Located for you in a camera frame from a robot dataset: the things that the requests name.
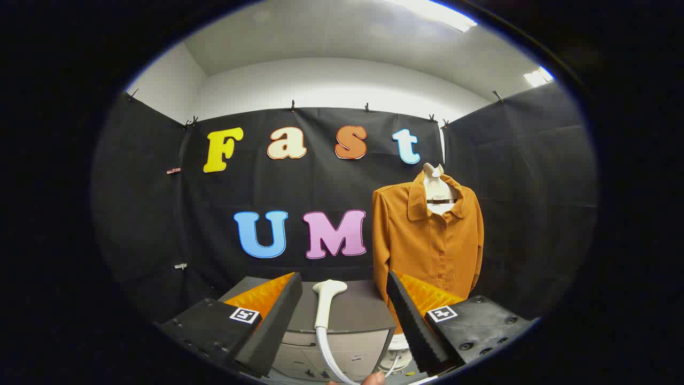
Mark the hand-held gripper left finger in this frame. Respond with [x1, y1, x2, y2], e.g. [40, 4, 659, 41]
[155, 272, 303, 379]

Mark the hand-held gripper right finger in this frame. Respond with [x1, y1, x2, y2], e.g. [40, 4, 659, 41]
[386, 270, 538, 375]

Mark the white garment steamer base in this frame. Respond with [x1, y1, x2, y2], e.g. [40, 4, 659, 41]
[380, 334, 413, 375]

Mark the orange button shirt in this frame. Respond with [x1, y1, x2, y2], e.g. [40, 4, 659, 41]
[372, 170, 485, 332]

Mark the white garment hanger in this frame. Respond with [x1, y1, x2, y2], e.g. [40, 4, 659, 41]
[423, 163, 459, 215]

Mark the grey cabinet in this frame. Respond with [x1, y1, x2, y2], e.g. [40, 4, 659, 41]
[218, 276, 399, 383]

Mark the row of black clips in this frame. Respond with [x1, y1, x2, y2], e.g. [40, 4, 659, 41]
[127, 88, 504, 130]

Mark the small ceiling light panel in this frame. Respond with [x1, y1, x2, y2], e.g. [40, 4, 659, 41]
[524, 67, 554, 88]

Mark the long ceiling light panel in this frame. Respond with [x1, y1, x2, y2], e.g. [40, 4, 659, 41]
[385, 0, 478, 33]

